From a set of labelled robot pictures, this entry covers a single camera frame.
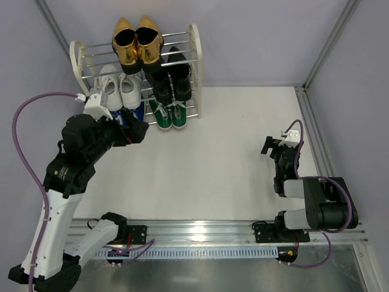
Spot green canvas sneaker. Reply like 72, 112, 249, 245
170, 100, 187, 130
149, 100, 172, 131

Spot white sneaker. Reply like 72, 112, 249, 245
98, 64, 123, 111
119, 72, 143, 110

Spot black loafer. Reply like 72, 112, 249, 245
145, 67, 173, 106
168, 46, 191, 102

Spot cream metal shoe rack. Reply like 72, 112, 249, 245
69, 23, 203, 119

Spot gold shoe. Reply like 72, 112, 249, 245
112, 18, 141, 75
136, 15, 164, 74

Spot blue canvas sneaker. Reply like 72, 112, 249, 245
133, 102, 145, 122
111, 110, 127, 127

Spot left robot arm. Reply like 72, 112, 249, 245
8, 113, 149, 291

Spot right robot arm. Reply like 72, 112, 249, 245
261, 136, 359, 242

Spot right small controller board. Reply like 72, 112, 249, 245
275, 246, 298, 264

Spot small controller board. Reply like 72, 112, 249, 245
275, 246, 298, 264
107, 248, 129, 267

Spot left small controller board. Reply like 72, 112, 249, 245
107, 248, 129, 267

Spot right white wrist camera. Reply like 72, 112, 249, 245
279, 129, 301, 148

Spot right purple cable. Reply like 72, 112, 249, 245
279, 119, 355, 269

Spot purple cable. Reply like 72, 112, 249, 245
279, 119, 355, 269
11, 92, 156, 292

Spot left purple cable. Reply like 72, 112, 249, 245
11, 92, 156, 292

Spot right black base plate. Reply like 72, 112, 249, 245
251, 221, 310, 243

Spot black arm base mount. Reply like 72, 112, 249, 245
120, 224, 148, 246

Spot slotted grey cable duct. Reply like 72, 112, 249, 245
92, 246, 278, 260

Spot aluminium rail frame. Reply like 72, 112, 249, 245
63, 86, 370, 250

